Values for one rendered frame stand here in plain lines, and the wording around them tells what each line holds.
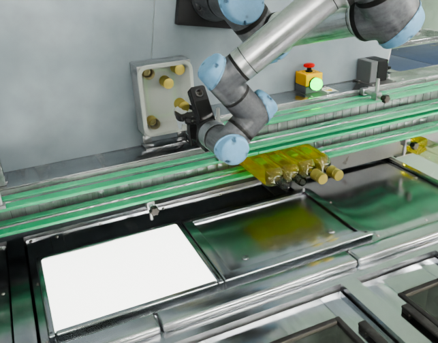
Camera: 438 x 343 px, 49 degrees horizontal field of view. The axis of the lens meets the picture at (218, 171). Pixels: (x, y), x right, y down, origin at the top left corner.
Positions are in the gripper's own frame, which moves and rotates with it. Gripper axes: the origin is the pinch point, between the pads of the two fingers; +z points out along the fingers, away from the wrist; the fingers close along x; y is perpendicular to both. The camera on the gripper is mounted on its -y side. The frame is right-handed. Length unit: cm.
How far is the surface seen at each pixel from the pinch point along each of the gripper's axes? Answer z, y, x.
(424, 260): -52, 40, 48
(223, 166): 4.2, 24.5, 13.4
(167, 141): 13.9, 15.6, -1.8
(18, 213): 5, 24, -51
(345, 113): 4, 15, 62
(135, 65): 11.0, -11.6, -9.9
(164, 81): 10.8, -5.6, -1.7
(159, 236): -11.4, 34.3, -15.1
